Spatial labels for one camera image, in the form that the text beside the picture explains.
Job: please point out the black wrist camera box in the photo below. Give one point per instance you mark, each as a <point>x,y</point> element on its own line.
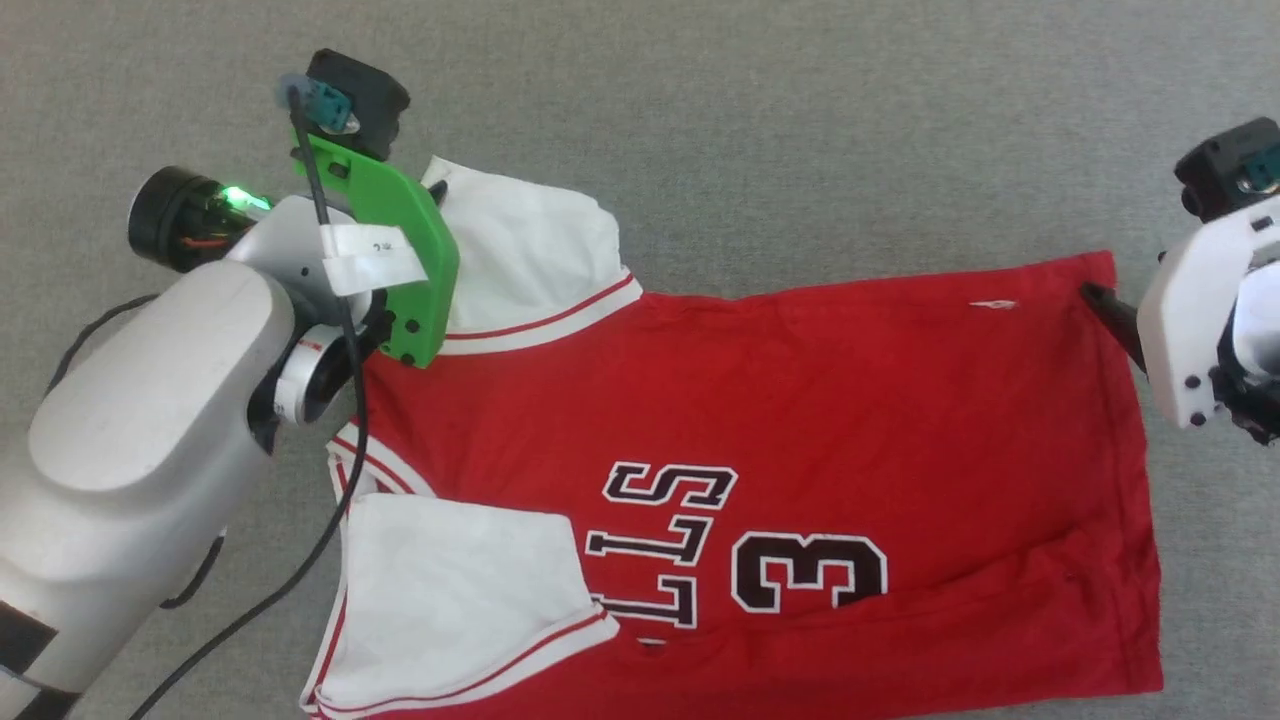
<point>365,100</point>
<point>1215,170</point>

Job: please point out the grey fabric covered table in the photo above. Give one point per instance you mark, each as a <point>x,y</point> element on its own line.
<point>800,120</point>

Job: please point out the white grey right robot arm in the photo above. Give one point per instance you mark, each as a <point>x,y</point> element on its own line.
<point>1260,320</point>

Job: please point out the red white basketball jersey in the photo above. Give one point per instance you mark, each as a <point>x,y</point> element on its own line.
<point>800,400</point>

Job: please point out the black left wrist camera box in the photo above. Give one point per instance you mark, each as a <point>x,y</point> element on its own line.
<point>365,100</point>

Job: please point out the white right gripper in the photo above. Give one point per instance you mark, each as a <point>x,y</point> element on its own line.
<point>1190,310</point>

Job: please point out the white paper label tag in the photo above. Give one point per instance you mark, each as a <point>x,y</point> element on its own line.
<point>370,258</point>

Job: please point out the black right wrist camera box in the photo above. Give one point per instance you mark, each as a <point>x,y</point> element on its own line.
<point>1215,170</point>

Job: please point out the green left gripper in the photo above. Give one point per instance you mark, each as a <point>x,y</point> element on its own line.
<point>415,330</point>

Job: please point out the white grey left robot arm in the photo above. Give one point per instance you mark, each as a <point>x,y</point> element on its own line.
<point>140,420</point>

